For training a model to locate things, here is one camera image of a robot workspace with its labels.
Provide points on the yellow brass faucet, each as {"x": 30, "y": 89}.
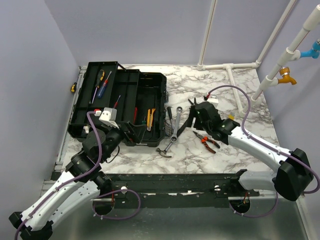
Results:
{"x": 285, "y": 76}

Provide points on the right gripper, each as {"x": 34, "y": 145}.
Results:
{"x": 196, "y": 125}

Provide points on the long screwdriver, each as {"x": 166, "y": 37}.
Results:
{"x": 99, "y": 78}

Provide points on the red test pen screwdriver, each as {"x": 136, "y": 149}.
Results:
{"x": 103, "y": 87}

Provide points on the yellow black pruning shears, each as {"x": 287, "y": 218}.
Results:
{"x": 150, "y": 117}

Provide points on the yellow black screwdriver at wall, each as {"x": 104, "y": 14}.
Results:
{"x": 73, "y": 88}

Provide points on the black plastic toolbox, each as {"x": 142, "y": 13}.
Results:
{"x": 144, "y": 90}

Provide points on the silver combination ratchet wrench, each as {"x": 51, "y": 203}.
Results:
{"x": 174, "y": 135}

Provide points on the black pruner handle piece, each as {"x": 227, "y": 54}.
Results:
{"x": 183, "y": 127}

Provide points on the blue pipe valve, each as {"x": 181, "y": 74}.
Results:
{"x": 314, "y": 52}

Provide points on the black grey wire stripper pliers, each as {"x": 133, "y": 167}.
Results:
{"x": 193, "y": 115}

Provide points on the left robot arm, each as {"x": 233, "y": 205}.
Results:
{"x": 82, "y": 181}

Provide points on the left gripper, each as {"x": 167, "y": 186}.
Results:
{"x": 133, "y": 135}

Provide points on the small yellow tool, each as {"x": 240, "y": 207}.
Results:
{"x": 232, "y": 117}

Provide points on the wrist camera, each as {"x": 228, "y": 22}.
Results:
{"x": 108, "y": 117}
{"x": 213, "y": 99}

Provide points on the claw hammer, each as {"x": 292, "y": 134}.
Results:
{"x": 163, "y": 153}

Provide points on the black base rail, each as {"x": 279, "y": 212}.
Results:
{"x": 170, "y": 187}

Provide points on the orange black pliers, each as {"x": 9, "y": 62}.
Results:
{"x": 205, "y": 140}

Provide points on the white pvc pipe frame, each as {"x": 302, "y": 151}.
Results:
{"x": 291, "y": 53}

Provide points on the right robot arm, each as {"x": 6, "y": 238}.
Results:
{"x": 290, "y": 169}

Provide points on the red black utility knife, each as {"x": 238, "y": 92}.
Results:
{"x": 135, "y": 115}

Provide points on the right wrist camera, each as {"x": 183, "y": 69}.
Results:
{"x": 213, "y": 99}

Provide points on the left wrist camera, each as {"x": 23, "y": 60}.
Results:
{"x": 108, "y": 117}

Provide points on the green stubby screwdriver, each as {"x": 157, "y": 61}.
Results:
{"x": 144, "y": 121}

